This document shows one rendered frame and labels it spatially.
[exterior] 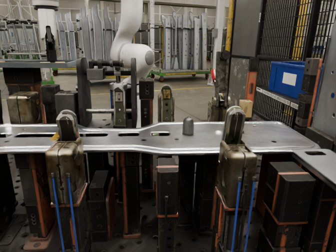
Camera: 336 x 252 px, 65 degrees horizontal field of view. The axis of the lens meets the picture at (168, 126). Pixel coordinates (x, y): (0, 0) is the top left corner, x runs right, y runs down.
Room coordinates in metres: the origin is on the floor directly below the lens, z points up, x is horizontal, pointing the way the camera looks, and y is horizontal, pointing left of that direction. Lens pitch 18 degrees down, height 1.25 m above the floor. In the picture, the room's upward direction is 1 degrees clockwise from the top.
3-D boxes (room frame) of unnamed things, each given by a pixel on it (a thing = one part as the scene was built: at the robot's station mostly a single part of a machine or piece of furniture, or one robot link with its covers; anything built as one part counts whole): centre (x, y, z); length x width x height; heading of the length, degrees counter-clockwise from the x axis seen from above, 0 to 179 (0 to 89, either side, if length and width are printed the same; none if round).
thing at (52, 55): (0.95, 0.41, 1.20); 0.03 x 0.03 x 0.07; 23
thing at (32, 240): (0.65, 0.36, 0.84); 0.17 x 0.06 x 0.29; 5
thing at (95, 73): (0.88, 0.20, 0.94); 0.18 x 0.13 x 0.49; 95
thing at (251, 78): (0.86, -0.27, 0.95); 0.03 x 0.01 x 0.50; 95
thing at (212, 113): (0.86, -0.17, 0.88); 0.07 x 0.06 x 0.35; 5
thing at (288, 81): (1.13, -0.58, 1.10); 0.30 x 0.17 x 0.13; 11
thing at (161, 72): (8.91, -0.36, 0.88); 1.91 x 1.01 x 1.76; 115
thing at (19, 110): (0.81, 0.46, 0.89); 0.13 x 0.11 x 0.38; 5
